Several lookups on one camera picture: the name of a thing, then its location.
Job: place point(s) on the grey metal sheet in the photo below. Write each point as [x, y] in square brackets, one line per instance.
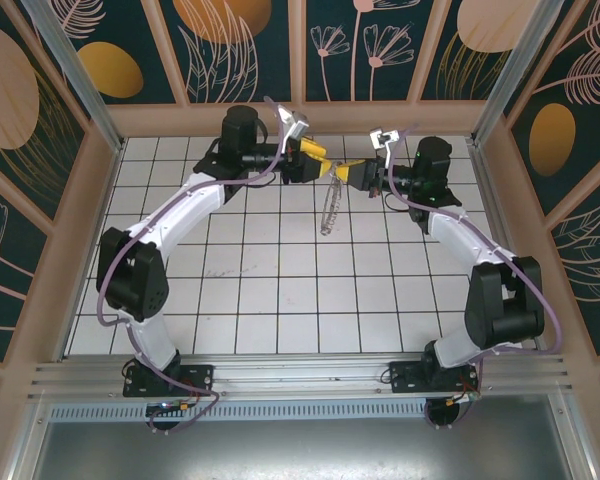
[300, 450]

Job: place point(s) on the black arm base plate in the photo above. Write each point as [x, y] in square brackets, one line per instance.
[200, 377]
[405, 377]

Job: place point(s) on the large metal keyring holder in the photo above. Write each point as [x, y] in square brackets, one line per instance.
[328, 215]

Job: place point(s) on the aluminium mounting rail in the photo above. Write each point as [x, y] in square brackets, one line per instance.
[300, 372]

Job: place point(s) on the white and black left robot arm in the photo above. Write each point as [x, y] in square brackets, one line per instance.
[180, 210]

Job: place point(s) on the aluminium frame bar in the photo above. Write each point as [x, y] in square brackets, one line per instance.
[22, 440]
[575, 440]

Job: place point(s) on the white right camera bracket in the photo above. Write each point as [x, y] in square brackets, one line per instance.
[389, 155]

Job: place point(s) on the aluminium corner post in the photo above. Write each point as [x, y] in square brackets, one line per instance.
[512, 75]
[75, 75]

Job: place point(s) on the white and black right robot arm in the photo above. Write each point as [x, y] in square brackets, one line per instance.
[460, 235]

